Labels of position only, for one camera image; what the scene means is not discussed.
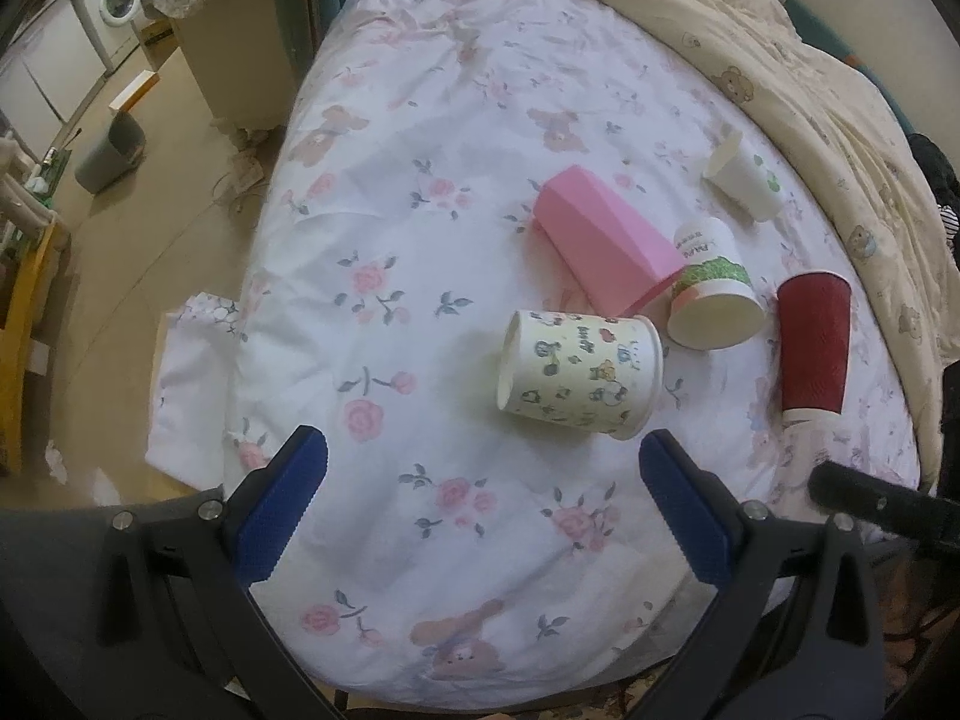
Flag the green leaf paper cup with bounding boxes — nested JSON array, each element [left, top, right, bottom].
[[667, 216, 766, 351]]

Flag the small cardboard box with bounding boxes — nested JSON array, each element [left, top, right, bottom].
[[109, 70, 160, 115]]

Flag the grey waste bin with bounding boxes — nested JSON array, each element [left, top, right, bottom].
[[75, 110, 146, 195]]

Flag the floral white bed sheet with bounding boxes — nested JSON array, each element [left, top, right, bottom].
[[220, 0, 925, 714]]

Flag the floral pillow on floor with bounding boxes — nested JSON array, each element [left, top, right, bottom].
[[145, 293, 239, 491]]

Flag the white kitchen cabinet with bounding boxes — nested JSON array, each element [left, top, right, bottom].
[[2, 0, 106, 160]]

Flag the pink faceted plastic cup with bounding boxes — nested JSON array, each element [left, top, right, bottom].
[[532, 166, 685, 317]]

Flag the cartoon animal yellow paper cup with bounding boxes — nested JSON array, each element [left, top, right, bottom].
[[496, 310, 664, 440]]

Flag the red ribbed paper cup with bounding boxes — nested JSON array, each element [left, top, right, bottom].
[[776, 270, 853, 424]]

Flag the yellow bear print duvet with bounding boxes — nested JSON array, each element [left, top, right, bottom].
[[509, 0, 960, 369]]

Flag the dark clothes at bedside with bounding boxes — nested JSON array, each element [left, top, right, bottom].
[[908, 133, 960, 260]]

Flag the white cup green dots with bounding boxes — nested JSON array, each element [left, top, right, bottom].
[[701, 130, 784, 223]]

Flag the yellow wooden rack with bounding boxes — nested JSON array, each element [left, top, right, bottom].
[[0, 220, 68, 475]]

